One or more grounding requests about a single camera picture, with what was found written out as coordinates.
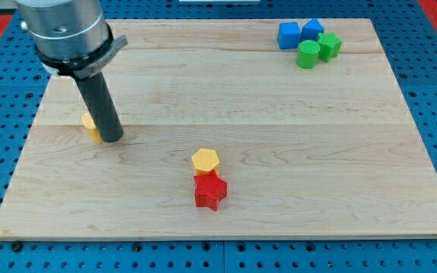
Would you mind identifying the blue cube block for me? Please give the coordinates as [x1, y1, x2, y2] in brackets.
[277, 22, 301, 49]

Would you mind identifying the yellow hexagon block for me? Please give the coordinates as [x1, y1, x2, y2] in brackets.
[191, 149, 220, 175]

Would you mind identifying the green cylinder block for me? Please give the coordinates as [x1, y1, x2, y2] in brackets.
[296, 40, 320, 69]

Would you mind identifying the yellow heart block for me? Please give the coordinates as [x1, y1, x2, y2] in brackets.
[81, 112, 103, 143]

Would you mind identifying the green star block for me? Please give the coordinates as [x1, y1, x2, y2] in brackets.
[317, 33, 342, 62]

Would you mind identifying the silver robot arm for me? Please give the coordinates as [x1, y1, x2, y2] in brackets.
[16, 0, 127, 80]

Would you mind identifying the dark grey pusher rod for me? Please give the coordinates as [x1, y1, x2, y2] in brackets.
[75, 73, 124, 143]

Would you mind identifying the blue pentagon block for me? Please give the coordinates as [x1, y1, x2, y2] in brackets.
[300, 18, 325, 42]

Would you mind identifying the red star block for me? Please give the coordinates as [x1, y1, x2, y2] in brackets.
[193, 170, 228, 212]

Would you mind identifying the wooden board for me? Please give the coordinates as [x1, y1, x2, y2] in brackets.
[0, 19, 437, 241]

